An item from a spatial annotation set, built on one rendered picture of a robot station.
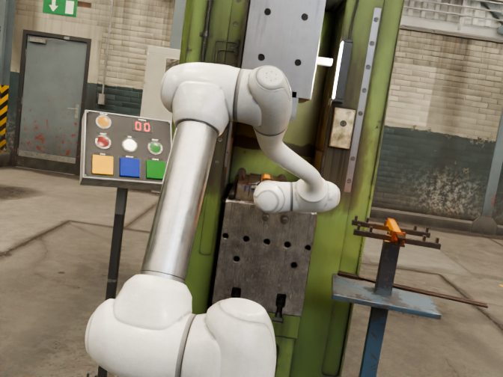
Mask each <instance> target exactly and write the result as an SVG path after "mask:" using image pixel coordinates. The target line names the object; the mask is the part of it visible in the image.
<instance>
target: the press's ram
mask: <svg viewBox="0 0 503 377"><path fill-rule="evenodd" d="M325 6H326V0H250V5H249V16H248V22H247V28H246V38H245V44H244V50H243V60H242V66H241V69H245V70H254V69H255V68H258V67H262V66H266V65H270V66H274V67H277V68H279V69H280V70H281V71H282V72H283V74H284V75H285V76H286V78H287V80H288V83H289V85H290V90H291V94H292V97H295V98H299V100H298V103H304V102H307V101H309V100H310V99H311V94H312V88H313V83H314V74H315V69H316V65H322V66H327V67H330V66H331V65H332V60H333V59H331V58H321V57H317V55H318V49H319V45H320V35H321V31H322V25H323V16H324V11H325Z"/></svg>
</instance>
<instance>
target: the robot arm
mask: <svg viewBox="0 0 503 377"><path fill-rule="evenodd" d="M160 97H161V100H162V104H163V105H164V106H165V108H166V109H167V110H168V111H169V112H171V113H173V121H174V125H175V127H176V131H175V134H174V140H173V143H172V146H171V151H170V154H169V157H168V163H167V166H166V169H165V175H164V178H163V181H162V188H161V192H160V195H159V200H158V203H157V206H156V211H155V215H154V218H153V223H152V227H151V230H150V235H149V238H148V241H147V247H146V250H145V253H144V259H143V262H142V265H141V271H140V273H139V275H134V276H133V277H131V278H130V279H129V280H128V281H127V282H126V283H124V286H123V288H122V290H121V291H120V292H119V294H118V296H117V298H116V299H113V298H110V299H108V300H106V301H104V302H103V303H102V304H101V305H100V306H99V307H98V308H97V309H96V310H95V312H94V313H93V314H92V316H91V318H90V319H89V321H88V325H87V328H86V332H85V348H86V351H87V353H88V354H89V355H90V356H91V358H92V359H93V360H94V361H95V362H96V363H97V364H98V365H99V366H101V367H102V368H103V369H105V370H107V371H108V372H110V373H112V374H114V375H116V376H118V377H275V365H276V344H275V334H274V329H273V326H272V322H271V319H270V317H269V316H268V314H267V312H266V310H265V309H264V308H263V307H262V306H261V305H259V304H258V303H256V302H254V301H250V300H248V299H244V298H228V299H225V300H221V301H218V302H217V303H215V304H214V305H212V306H211V307H209V309H208V310H207V313H204V314H198V315H197V314H193V313H192V296H191V294H190V291H189V289H188V288H187V286H186V285H185V284H184V282H185V278H186V273H187V269H188V265H189V259H190V255H191V252H192V246H193V242H194V238H195V232H196V229H197V225H198V219H199V215H200V211H201V205H202V202H203V199H204V193H205V188H206V185H207V179H208V175H209V172H210V166H211V162H212V158H213V152H214V149H215V145H216V139H217V138H218V137H219V136H220V135H221V134H222V133H223V132H224V130H225V127H226V126H227V125H228V123H229V121H235V122H240V123H246V124H248V125H252V126H253V129H254V131H255V134H256V136H257V140H258V143H259V145H260V148H261V149H262V151H263V153H264V154H265V155H266V156H267V157H268V158H269V159H270V160H272V161H273V162H274V163H276V164H277V165H279V166H281V167H282V168H283V169H285V170H287V171H289V172H291V173H292V174H293V175H295V176H297V177H298V178H300V180H298V181H297V182H293V183H286V182H276V181H272V180H262V182H260V181H257V182H256V183H252V184H251V190H254V196H253V198H254V204H255V206H256V207H257V208H258V209H259V210H260V211H261V212H264V213H267V214H273V213H278V212H325V211H329V210H331V209H334V208H335V207H336V206H337V205H338V204H339V201H340V191H339V188H338V187H337V186H336V185H335V184H333V183H331V182H327V181H325V180H324V179H323V178H322V177H321V175H320V173H319V172H318V171H317V170H316V169H315V168H314V167H313V166H312V165H310V164H309V163H308V162H306V161H305V160H304V159H303V158H301V157H300V156H298V155H297V154H296V153H294V152H293V151H292V150H291V149H290V148H288V147H287V146H286V145H285V144H284V143H283V142H282V139H283V137H284V134H285V132H286V130H287V127H288V124H289V121H290V116H291V113H292V94H291V90H290V85H289V83H288V80H287V78H286V76H285V75H284V74H283V72H282V71H281V70H280V69H279V68H277V67H274V66H270V65H266V66H262V67H258V68H255V69H254V70H245V69H240V68H236V67H231V66H228V65H223V64H210V63H198V62H196V63H187V64H180V65H177V66H175V67H172V68H171V69H170V70H168V71H167V72H166V73H165V75H164V76H163V78H162V82H161V86H160Z"/></svg>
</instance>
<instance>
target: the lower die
mask: <svg viewBox="0 0 503 377"><path fill-rule="evenodd" d="M263 174H265V173H261V174H250V175H247V174H246V175H245V178H244V180H243V176H242V175H241V176H240V179H239V181H238V183H237V192H236V197H235V199H238V200H248V201H254V198H253V196H254V190H251V187H252V183H256V182H257V181H260V182H262V179H263ZM270 178H271V179H272V180H273V181H276V182H279V179H278V177H275V176H273V175H272V174H270Z"/></svg>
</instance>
